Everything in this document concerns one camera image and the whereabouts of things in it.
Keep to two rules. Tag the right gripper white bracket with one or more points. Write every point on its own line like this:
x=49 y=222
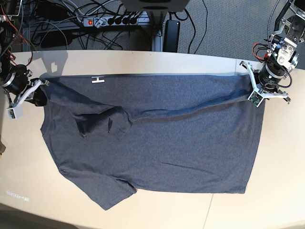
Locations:
x=20 y=88

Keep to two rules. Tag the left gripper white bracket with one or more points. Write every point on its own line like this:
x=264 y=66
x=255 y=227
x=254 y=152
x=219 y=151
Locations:
x=266 y=81

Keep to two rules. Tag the blue grey T-shirt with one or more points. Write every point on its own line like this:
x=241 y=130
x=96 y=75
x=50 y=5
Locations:
x=169 y=133

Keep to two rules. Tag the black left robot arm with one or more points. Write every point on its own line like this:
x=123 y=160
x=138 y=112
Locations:
x=279 y=56

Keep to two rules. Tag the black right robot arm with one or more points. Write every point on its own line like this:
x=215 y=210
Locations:
x=11 y=23

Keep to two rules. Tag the white power strip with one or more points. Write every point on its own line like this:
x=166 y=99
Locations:
x=100 y=22

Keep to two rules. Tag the black power adapter brick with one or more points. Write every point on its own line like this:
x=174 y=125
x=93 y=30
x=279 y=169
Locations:
x=171 y=36

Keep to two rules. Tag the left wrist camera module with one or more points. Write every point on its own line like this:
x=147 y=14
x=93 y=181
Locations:
x=255 y=98

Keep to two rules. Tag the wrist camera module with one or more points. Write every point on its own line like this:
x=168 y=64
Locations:
x=15 y=112
x=255 y=98

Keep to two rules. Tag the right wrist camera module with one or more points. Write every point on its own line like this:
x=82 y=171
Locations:
x=15 y=112

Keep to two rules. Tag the silver aluminium frame post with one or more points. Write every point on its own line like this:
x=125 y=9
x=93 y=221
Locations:
x=156 y=23

